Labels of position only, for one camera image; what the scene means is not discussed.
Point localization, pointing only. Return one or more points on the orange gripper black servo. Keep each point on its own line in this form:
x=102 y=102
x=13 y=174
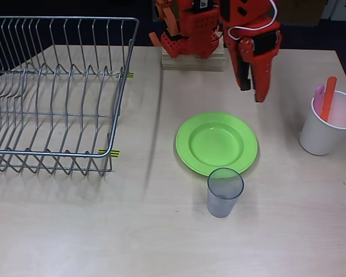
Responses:
x=262 y=62

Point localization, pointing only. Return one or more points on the purple plastic utensil handle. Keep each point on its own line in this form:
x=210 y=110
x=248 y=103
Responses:
x=319 y=95

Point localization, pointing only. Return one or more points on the green plastic plate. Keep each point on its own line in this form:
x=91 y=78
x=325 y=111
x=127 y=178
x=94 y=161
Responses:
x=216 y=141

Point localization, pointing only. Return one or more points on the orange plastic knife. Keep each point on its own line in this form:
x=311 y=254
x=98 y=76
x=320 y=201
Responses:
x=330 y=95

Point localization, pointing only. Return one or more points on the translucent plastic cup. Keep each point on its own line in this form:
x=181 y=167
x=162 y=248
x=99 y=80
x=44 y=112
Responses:
x=222 y=202

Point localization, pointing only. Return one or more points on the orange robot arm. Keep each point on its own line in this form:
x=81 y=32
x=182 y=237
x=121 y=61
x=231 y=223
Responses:
x=199 y=29

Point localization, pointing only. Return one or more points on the wooden base block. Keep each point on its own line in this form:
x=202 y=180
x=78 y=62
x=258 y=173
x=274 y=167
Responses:
x=190 y=65

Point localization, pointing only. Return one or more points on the brown cardboard box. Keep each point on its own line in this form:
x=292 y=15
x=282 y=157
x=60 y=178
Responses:
x=302 y=11

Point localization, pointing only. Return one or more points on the white paper cup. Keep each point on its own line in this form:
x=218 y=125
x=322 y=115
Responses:
x=317 y=138

